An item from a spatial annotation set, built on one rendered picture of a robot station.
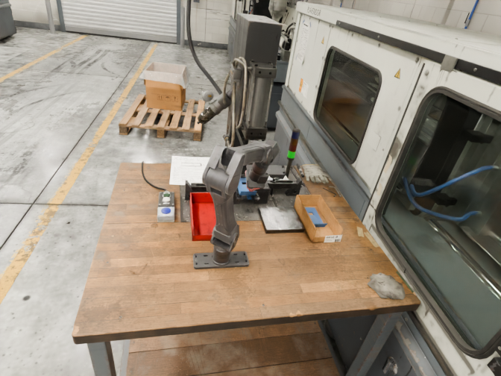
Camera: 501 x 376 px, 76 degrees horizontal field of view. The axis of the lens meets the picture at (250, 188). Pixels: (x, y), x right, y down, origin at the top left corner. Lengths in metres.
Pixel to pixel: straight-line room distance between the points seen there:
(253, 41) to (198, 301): 0.94
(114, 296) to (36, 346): 1.14
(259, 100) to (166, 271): 0.72
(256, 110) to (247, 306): 0.72
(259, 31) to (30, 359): 1.93
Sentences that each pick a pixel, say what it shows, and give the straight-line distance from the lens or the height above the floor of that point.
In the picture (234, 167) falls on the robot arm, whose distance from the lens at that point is 0.90.
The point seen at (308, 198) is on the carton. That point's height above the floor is 0.95.
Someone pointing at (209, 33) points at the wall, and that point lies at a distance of 10.53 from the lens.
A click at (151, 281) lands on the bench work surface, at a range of 1.15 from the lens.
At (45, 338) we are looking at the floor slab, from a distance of 2.24.
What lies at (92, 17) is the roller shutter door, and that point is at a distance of 10.84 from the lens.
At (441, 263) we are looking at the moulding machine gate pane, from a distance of 1.28.
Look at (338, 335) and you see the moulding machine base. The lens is 2.06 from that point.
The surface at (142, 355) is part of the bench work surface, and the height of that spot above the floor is 0.22.
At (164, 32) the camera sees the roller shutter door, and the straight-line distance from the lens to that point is 10.53.
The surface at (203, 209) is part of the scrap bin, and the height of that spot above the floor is 0.91.
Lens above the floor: 1.76
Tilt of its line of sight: 32 degrees down
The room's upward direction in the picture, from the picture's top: 8 degrees clockwise
